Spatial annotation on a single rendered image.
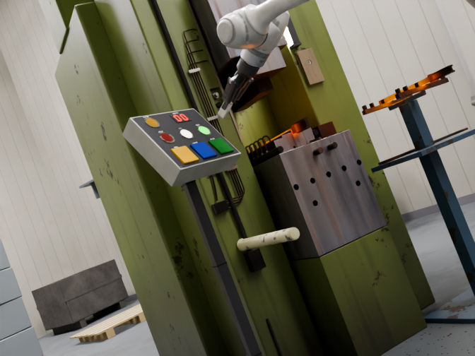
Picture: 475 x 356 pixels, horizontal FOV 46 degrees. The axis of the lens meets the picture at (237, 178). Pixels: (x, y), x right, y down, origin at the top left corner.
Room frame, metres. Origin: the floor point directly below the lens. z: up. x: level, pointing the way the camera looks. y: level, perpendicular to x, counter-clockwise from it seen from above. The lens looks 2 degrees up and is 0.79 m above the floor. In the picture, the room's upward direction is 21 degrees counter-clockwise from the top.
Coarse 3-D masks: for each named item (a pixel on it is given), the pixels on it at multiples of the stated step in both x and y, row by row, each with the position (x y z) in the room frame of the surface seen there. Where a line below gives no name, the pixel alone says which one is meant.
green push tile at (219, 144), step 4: (212, 140) 2.05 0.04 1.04; (216, 140) 2.06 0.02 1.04; (220, 140) 2.07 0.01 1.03; (212, 144) 2.03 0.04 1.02; (216, 144) 2.04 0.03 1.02; (220, 144) 2.05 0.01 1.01; (224, 144) 2.06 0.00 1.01; (216, 148) 2.02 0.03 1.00; (220, 148) 2.03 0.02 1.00; (224, 148) 2.04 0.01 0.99; (228, 148) 2.06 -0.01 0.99; (232, 148) 2.07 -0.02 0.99; (220, 152) 2.01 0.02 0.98; (224, 152) 2.02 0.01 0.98; (228, 152) 2.04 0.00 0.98
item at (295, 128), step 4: (300, 120) 2.32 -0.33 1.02; (304, 120) 2.31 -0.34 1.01; (296, 124) 2.36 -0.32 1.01; (300, 124) 2.34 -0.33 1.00; (304, 124) 2.32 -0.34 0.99; (308, 124) 2.31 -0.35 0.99; (292, 128) 2.37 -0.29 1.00; (296, 128) 2.37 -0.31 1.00; (300, 128) 2.35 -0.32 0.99; (304, 128) 2.32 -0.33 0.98; (308, 128) 2.33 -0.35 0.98; (284, 132) 2.45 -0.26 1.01; (296, 132) 2.37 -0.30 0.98; (276, 136) 2.51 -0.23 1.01
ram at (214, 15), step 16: (192, 0) 2.42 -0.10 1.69; (208, 0) 2.31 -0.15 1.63; (224, 0) 2.35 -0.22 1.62; (240, 0) 2.38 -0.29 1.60; (256, 0) 2.41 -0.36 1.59; (208, 16) 2.36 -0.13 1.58; (208, 32) 2.40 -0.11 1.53; (208, 48) 2.45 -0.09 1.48; (224, 48) 2.33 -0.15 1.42; (224, 64) 2.38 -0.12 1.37
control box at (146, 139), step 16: (176, 112) 2.09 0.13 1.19; (192, 112) 2.15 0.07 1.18; (128, 128) 1.93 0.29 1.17; (144, 128) 1.91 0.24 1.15; (160, 128) 1.96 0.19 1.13; (176, 128) 2.00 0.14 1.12; (192, 128) 2.06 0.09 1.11; (208, 128) 2.11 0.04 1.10; (144, 144) 1.90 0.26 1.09; (160, 144) 1.88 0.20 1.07; (176, 144) 1.93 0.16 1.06; (208, 144) 2.03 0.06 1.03; (160, 160) 1.87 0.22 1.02; (176, 160) 1.85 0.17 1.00; (208, 160) 1.94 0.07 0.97; (224, 160) 2.03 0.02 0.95; (176, 176) 1.85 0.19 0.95; (192, 176) 1.93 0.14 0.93
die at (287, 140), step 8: (280, 136) 2.37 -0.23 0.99; (288, 136) 2.37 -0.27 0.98; (296, 136) 2.39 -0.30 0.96; (304, 136) 2.40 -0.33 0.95; (312, 136) 2.42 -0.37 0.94; (272, 144) 2.35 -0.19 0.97; (280, 144) 2.35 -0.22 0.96; (288, 144) 2.36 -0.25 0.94; (296, 144) 2.38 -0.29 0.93; (304, 144) 2.40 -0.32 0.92; (264, 152) 2.43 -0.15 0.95
